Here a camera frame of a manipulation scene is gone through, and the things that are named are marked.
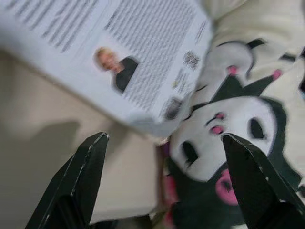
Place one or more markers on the beige mattress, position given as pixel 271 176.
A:
pixel 35 107

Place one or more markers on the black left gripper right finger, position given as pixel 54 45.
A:
pixel 257 190

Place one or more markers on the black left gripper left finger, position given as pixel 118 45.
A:
pixel 81 181

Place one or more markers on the cream cartoon print blanket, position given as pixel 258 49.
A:
pixel 238 114

